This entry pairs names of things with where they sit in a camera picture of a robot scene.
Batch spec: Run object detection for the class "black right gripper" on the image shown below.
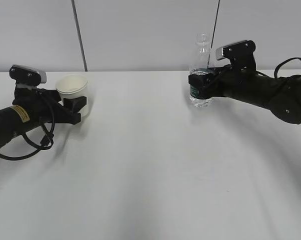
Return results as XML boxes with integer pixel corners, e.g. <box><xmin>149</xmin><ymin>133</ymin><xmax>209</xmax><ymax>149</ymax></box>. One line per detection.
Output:
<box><xmin>188</xmin><ymin>64</ymin><xmax>256</xmax><ymax>100</ymax></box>

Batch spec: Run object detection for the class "white paper cup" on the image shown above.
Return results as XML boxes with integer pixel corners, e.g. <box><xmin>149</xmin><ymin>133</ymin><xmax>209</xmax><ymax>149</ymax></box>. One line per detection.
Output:
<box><xmin>55</xmin><ymin>74</ymin><xmax>89</xmax><ymax>118</ymax></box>

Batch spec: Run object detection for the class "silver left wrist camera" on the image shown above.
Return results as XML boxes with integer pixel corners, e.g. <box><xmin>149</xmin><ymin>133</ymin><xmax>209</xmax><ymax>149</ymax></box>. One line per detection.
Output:
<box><xmin>9</xmin><ymin>64</ymin><xmax>47</xmax><ymax>87</ymax></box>

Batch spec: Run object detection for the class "clear water bottle green label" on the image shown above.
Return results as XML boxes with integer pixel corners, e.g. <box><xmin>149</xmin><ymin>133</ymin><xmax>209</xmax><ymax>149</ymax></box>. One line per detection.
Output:
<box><xmin>189</xmin><ymin>33</ymin><xmax>213</xmax><ymax>108</ymax></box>

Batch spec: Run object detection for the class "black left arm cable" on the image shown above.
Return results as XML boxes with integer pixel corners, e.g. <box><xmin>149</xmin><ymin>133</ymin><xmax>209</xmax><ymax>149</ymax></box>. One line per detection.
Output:
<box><xmin>0</xmin><ymin>96</ymin><xmax>55</xmax><ymax>161</ymax></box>

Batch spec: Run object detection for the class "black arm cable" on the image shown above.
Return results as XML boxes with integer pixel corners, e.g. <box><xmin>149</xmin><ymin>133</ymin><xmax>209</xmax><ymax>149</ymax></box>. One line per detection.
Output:
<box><xmin>0</xmin><ymin>96</ymin><xmax>55</xmax><ymax>161</ymax></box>
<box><xmin>255</xmin><ymin>57</ymin><xmax>301</xmax><ymax>81</ymax></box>

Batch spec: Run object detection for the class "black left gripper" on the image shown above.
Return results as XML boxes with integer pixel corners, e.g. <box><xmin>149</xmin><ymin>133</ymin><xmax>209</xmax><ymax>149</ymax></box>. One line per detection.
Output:
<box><xmin>12</xmin><ymin>88</ymin><xmax>87</xmax><ymax>125</ymax></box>

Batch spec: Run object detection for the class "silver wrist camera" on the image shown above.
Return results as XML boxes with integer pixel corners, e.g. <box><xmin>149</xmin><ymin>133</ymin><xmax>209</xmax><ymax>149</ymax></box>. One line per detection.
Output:
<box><xmin>9</xmin><ymin>64</ymin><xmax>47</xmax><ymax>87</ymax></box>
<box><xmin>215</xmin><ymin>39</ymin><xmax>256</xmax><ymax>70</ymax></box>

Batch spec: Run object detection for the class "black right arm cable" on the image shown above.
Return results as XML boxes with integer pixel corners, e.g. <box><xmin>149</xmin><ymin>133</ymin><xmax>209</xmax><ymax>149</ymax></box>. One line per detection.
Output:
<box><xmin>255</xmin><ymin>57</ymin><xmax>301</xmax><ymax>81</ymax></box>

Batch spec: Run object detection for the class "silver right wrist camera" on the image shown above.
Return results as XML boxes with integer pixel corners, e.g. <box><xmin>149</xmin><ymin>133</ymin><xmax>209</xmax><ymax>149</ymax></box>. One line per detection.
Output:
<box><xmin>215</xmin><ymin>39</ymin><xmax>256</xmax><ymax>70</ymax></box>

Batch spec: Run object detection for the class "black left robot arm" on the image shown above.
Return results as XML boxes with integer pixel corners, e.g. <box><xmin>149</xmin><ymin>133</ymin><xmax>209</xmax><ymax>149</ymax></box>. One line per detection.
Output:
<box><xmin>0</xmin><ymin>88</ymin><xmax>88</xmax><ymax>161</ymax></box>

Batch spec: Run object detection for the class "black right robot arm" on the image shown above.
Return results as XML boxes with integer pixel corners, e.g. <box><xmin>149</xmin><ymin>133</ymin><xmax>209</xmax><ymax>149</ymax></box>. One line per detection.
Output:
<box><xmin>188</xmin><ymin>65</ymin><xmax>301</xmax><ymax>125</ymax></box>

